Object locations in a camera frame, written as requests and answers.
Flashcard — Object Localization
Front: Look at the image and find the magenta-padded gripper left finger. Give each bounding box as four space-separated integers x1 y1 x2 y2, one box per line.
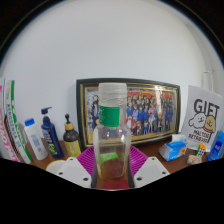
55 145 98 189

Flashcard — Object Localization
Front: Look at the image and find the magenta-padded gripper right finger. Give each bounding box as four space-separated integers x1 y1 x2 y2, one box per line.
128 145 171 189

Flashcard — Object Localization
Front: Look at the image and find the clear plastic bottle green label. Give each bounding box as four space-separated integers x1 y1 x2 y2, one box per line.
92 82 132 190

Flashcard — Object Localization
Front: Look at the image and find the amber pump bottle yellow label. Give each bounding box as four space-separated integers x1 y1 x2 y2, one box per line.
62 113 82 158

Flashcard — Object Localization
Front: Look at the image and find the blue tissue pack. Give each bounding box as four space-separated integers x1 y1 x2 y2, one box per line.
158 133 188 162

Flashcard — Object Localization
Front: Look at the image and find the dark blue pump bottle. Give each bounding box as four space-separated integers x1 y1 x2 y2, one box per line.
40 106 65 160

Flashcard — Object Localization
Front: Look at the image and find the framed group photo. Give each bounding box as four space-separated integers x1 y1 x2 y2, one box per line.
75 77 182 150

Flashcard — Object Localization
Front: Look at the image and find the white lotion bottle blue cap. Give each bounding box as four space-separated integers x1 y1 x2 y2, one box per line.
23 117 49 162

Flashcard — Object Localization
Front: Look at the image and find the small snack packet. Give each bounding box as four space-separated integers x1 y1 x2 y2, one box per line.
186 153 203 166

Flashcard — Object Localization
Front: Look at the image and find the white paper gift bag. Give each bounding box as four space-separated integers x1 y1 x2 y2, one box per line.
180 70 224 153

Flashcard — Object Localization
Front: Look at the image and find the blue detergent bottle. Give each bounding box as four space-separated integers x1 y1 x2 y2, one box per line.
207 123 224 162

